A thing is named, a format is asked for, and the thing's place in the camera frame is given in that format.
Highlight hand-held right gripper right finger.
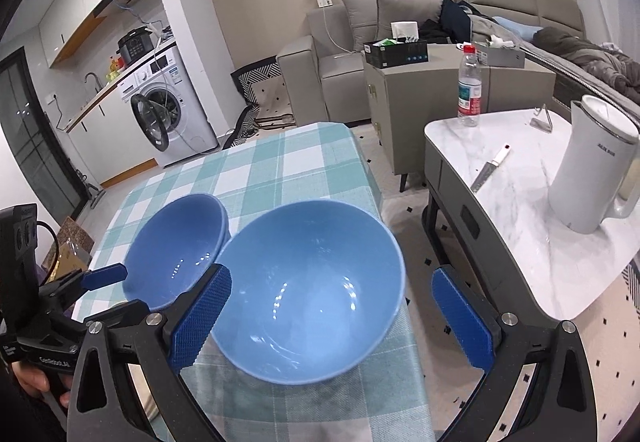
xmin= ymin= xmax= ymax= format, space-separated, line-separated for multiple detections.
xmin=431 ymin=266 xmax=598 ymax=442

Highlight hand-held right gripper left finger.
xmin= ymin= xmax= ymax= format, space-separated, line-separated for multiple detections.
xmin=67 ymin=263 xmax=233 ymax=442

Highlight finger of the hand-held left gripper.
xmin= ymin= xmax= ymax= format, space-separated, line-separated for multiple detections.
xmin=82 ymin=299 xmax=151 ymax=323
xmin=37 ymin=263 xmax=128 ymax=303

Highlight blue ceramic bowl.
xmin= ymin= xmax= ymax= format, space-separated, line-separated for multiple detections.
xmin=121 ymin=193 xmax=231 ymax=313
xmin=210 ymin=200 xmax=406 ymax=384

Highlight person's left hand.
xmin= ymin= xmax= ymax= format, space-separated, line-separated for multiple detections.
xmin=12 ymin=359 xmax=71 ymax=410

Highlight brown patterned board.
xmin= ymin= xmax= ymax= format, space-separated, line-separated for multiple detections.
xmin=55 ymin=217 xmax=93 ymax=255

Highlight grey floor mop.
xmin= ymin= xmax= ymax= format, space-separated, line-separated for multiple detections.
xmin=75 ymin=169 xmax=106 ymax=209

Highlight dark glass door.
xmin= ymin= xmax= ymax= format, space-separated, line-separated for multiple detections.
xmin=0 ymin=46 xmax=88 ymax=227

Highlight white marble table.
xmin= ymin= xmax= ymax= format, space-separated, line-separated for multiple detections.
xmin=422 ymin=108 xmax=640 ymax=393

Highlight white kitchen base cabinet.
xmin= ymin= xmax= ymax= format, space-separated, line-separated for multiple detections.
xmin=65 ymin=72 xmax=162 ymax=189

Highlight kitchen knife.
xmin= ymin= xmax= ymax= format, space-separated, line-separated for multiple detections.
xmin=470 ymin=146 xmax=512 ymax=194

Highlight teal white checked tablecloth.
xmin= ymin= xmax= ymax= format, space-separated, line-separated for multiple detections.
xmin=70 ymin=122 xmax=431 ymax=442

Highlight white washing machine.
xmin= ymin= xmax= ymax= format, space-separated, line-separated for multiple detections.
xmin=116 ymin=42 xmax=219 ymax=167

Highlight white electric kettle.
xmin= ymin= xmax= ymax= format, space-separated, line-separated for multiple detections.
xmin=547 ymin=95 xmax=640 ymax=235

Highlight grey side cabinet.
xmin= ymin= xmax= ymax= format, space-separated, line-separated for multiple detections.
xmin=363 ymin=43 xmax=557 ymax=193

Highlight metal phone stand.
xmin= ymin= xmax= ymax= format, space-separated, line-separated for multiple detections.
xmin=529 ymin=105 xmax=555 ymax=133

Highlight clear water bottle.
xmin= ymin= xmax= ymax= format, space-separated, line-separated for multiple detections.
xmin=457 ymin=43 xmax=483 ymax=129

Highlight black pressure cooker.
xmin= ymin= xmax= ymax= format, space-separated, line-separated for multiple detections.
xmin=117 ymin=28 xmax=155 ymax=65

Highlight beige grey sofa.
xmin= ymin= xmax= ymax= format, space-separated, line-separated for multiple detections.
xmin=276 ymin=0 xmax=373 ymax=125

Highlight grey tissue box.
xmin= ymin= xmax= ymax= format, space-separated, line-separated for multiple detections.
xmin=472 ymin=36 xmax=527 ymax=69

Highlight black box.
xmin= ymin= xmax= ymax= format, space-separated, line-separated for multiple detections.
xmin=363 ymin=40 xmax=431 ymax=68

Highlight grey blanket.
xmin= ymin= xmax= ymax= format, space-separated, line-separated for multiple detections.
xmin=532 ymin=26 xmax=640 ymax=97

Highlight light blue pillow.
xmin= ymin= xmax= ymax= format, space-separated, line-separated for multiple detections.
xmin=492 ymin=19 xmax=543 ymax=42

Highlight dark clothes pile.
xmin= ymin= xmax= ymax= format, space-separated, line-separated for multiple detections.
xmin=419 ymin=0 xmax=496 ymax=45

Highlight grey sofa cushion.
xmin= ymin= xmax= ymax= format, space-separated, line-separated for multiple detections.
xmin=374 ymin=0 xmax=447 ymax=42
xmin=339 ymin=0 xmax=382 ymax=53

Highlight black cable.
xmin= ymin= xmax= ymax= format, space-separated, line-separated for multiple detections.
xmin=35 ymin=221 xmax=61 ymax=280

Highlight white wall cabinets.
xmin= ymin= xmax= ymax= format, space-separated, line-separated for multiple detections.
xmin=40 ymin=0 xmax=156 ymax=68

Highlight white charging cable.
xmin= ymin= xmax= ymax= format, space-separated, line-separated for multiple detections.
xmin=322 ymin=6 xmax=352 ymax=58

